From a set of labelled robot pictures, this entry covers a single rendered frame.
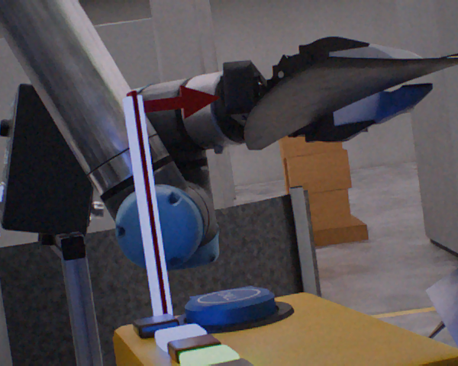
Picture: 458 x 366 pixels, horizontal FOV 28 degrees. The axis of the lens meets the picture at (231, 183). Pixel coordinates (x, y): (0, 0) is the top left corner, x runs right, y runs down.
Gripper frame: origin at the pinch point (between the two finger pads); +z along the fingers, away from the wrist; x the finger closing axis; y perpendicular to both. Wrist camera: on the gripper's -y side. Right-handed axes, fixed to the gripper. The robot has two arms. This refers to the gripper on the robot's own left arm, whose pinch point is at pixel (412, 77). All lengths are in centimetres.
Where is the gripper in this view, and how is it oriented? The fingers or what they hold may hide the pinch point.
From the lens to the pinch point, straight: 80.1
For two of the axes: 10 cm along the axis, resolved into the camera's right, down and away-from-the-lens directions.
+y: 6.2, -0.2, 7.9
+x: 0.7, 10.0, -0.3
